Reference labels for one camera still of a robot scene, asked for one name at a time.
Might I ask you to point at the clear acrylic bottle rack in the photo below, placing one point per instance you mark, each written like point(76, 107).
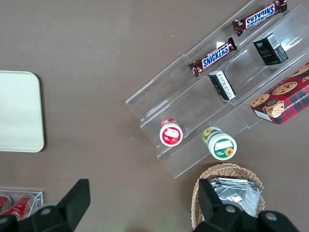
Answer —
point(38, 198)

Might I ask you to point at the red lid yogurt cup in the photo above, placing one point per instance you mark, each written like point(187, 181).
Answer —
point(171, 135)

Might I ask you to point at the clear acrylic step display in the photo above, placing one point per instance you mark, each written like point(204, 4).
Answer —
point(188, 106)

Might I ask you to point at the Snickers chocolate bar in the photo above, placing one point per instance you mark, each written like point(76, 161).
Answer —
point(260, 17)
point(213, 56)

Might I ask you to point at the red cola bottle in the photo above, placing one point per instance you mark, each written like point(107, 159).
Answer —
point(20, 207)
point(4, 203)

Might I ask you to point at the red plaid cookie box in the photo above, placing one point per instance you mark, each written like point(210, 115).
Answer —
point(287, 99)

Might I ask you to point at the light wicker basket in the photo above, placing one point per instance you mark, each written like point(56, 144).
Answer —
point(227, 170)

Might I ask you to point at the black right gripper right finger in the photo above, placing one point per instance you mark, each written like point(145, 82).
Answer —
point(208, 200)

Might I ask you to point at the small black box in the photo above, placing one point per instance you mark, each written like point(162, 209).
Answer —
point(270, 49)
point(223, 85)

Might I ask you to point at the beige plastic tray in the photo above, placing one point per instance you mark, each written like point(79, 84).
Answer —
point(19, 111)

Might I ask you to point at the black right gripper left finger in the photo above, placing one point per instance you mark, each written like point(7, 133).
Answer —
point(77, 203)

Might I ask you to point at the stack of foil trays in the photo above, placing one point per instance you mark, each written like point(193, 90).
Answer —
point(241, 195)

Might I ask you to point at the green lid yogurt cup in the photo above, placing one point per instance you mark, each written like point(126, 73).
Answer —
point(222, 146)

